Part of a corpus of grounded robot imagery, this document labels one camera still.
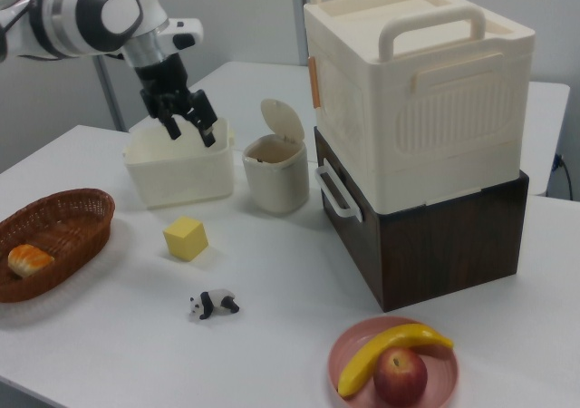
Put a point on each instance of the pink plate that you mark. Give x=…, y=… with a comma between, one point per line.
x=446, y=372

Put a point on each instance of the white plastic bin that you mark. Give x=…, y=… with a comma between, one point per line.
x=181, y=177

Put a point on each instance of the yellow foam cube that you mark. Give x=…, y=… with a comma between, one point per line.
x=185, y=239

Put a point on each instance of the brown wicker basket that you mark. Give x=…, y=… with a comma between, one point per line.
x=68, y=226

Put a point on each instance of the yellow banana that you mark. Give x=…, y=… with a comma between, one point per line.
x=367, y=358

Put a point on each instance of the cream trash can with lid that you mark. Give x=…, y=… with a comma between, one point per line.
x=276, y=172

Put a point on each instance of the orange glazed bread loaf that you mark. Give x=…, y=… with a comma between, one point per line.
x=29, y=259

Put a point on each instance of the panda toy figure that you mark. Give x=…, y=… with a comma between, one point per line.
x=213, y=304

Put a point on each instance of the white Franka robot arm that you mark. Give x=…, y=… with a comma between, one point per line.
x=90, y=13

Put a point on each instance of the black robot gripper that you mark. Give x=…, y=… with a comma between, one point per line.
x=164, y=79

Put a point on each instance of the red apple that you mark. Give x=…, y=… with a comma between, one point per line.
x=399, y=376

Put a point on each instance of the dark wood drawer box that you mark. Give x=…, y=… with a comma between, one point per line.
x=444, y=254

